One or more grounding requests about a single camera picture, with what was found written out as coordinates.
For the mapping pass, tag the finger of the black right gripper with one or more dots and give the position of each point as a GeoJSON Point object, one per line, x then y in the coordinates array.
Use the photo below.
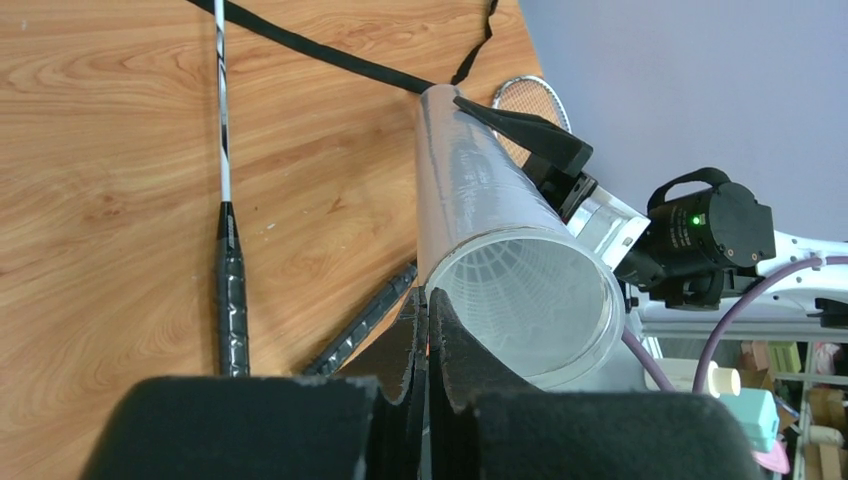
{"type": "Point", "coordinates": [553, 150]}

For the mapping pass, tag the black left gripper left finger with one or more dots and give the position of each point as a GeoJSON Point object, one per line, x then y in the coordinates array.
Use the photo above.
{"type": "Point", "coordinates": [365, 422]}

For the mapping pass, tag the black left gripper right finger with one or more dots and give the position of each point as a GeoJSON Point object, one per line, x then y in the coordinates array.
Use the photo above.
{"type": "Point", "coordinates": [486, 422]}

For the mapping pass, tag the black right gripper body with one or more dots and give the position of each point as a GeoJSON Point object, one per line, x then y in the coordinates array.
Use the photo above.
{"type": "Point", "coordinates": [562, 192]}

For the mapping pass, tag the white shuttlecock tube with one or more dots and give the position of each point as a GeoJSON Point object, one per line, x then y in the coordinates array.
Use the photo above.
{"type": "Point", "coordinates": [503, 265]}

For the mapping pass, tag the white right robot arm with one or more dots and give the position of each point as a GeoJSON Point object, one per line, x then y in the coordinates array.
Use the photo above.
{"type": "Point", "coordinates": [703, 238]}

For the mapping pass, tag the shelf with boxes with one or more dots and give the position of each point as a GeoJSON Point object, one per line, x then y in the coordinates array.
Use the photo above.
{"type": "Point", "coordinates": [809, 383]}

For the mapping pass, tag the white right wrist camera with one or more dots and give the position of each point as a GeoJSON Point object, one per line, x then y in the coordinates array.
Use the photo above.
{"type": "Point", "coordinates": [606, 225]}

